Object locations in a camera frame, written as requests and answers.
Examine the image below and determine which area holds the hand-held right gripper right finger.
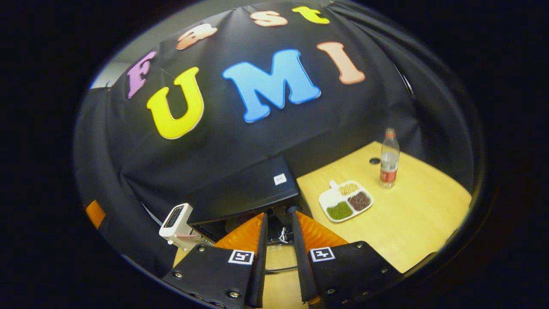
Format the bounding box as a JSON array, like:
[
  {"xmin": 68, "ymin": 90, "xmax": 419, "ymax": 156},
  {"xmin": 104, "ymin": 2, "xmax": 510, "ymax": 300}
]
[{"xmin": 287, "ymin": 206, "xmax": 402, "ymax": 309}]

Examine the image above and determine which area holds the clear plastic water bottle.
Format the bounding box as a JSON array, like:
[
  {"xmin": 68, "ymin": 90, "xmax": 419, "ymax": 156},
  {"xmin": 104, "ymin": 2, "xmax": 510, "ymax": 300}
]
[{"xmin": 380, "ymin": 127, "xmax": 401, "ymax": 190}]

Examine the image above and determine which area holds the white countertop appliance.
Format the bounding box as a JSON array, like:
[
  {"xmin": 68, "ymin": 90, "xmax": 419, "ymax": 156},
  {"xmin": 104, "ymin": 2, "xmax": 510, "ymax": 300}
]
[{"xmin": 159, "ymin": 203, "xmax": 215, "ymax": 252}]

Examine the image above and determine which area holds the white divided plate with beans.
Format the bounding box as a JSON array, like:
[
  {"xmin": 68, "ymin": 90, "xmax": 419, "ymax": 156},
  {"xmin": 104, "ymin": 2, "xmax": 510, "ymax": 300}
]
[{"xmin": 318, "ymin": 180, "xmax": 374, "ymax": 223}]

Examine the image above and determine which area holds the black electric oven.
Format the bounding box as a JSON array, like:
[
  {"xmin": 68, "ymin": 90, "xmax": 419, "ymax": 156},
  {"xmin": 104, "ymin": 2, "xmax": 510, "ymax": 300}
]
[{"xmin": 187, "ymin": 154, "xmax": 301, "ymax": 275}]

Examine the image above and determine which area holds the black backdrop cloth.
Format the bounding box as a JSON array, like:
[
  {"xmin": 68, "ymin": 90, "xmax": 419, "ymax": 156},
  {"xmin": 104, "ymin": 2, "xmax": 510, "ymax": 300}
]
[{"xmin": 73, "ymin": 0, "xmax": 477, "ymax": 275}]

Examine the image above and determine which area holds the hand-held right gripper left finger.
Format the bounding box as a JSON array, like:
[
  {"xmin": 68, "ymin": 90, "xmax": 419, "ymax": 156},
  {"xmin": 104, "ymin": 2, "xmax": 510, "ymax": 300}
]
[{"xmin": 161, "ymin": 212, "xmax": 269, "ymax": 309}]

